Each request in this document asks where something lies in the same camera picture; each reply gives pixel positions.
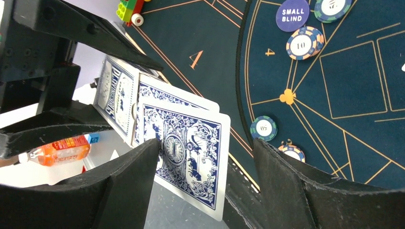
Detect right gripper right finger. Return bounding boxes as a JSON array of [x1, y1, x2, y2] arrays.
[[253, 139, 405, 229]]

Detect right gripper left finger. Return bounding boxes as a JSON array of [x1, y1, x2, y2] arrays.
[[0, 139, 160, 229]]

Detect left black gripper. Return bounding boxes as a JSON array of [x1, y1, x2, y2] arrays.
[[0, 0, 163, 159]]

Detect pink white poker chip stack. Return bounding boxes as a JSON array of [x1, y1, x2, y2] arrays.
[[278, 145, 306, 163]]

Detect green poker chip stack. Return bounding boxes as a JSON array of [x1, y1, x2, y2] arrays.
[[250, 115, 278, 142]]

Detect face down card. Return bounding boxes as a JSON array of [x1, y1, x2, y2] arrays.
[[131, 73, 220, 147]]

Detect blue playing card deck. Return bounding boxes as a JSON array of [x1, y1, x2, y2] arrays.
[[93, 55, 159, 147]]

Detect orange drink bottle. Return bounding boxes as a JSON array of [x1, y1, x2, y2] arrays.
[[18, 133, 100, 167]]

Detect colourful lego car toy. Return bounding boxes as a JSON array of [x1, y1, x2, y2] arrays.
[[116, 0, 150, 27]]

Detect round blue poker mat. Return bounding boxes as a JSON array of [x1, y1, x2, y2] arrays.
[[236, 0, 405, 189]]

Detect purple small blind button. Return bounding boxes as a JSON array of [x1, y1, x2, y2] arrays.
[[276, 0, 310, 32]]

